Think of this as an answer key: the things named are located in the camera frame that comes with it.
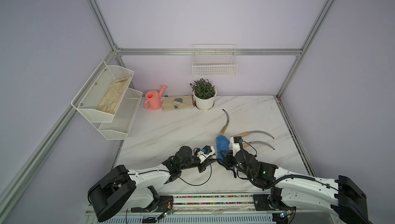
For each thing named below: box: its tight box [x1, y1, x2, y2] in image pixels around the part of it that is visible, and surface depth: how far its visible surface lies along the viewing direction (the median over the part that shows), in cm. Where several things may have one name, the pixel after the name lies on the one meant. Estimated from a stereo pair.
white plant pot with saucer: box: [192, 87, 218, 111], surface depth 103 cm
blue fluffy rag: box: [215, 135, 230, 160], surface depth 79 cm
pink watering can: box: [144, 85, 167, 111], surface depth 110 cm
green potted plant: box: [189, 78, 218, 106], surface depth 103 cm
